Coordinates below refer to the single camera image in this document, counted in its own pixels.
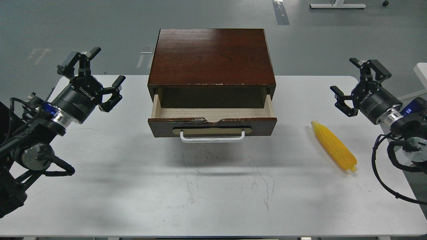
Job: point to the wooden drawer with white handle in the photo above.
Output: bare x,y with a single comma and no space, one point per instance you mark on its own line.
211,125

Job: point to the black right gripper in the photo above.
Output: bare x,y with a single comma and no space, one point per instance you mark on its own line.
368,96

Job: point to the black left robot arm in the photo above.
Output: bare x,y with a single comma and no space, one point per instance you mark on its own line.
28,127

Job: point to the white table leg base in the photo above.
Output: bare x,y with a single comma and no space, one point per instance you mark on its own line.
337,4

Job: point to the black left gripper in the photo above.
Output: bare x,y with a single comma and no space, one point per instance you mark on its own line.
78,99

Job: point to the dark wooden cabinet box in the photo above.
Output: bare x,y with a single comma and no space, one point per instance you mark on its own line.
213,57

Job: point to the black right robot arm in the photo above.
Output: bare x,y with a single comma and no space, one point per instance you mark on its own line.
408,153

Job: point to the yellow corn cob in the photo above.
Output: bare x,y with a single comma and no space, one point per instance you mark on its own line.
334,147

